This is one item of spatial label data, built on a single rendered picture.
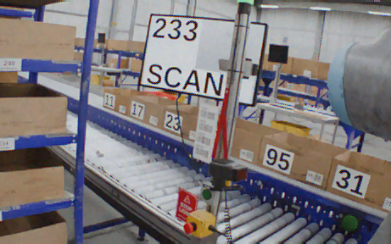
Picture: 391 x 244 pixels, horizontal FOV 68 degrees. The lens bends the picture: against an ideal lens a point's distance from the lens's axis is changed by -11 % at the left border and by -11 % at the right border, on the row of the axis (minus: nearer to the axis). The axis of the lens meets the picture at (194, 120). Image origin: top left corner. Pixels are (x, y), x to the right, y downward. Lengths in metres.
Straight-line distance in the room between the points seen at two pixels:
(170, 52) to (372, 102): 0.92
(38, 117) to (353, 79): 0.76
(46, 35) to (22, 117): 0.23
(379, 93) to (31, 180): 0.85
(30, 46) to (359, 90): 0.75
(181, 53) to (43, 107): 0.58
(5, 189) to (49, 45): 0.41
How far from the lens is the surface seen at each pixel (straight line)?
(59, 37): 0.91
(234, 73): 1.03
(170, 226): 1.34
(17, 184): 0.95
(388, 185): 1.48
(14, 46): 0.87
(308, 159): 1.57
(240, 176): 0.98
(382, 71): 0.49
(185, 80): 1.23
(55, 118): 0.94
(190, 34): 1.24
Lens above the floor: 1.39
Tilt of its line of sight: 11 degrees down
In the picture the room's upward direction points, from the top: 8 degrees clockwise
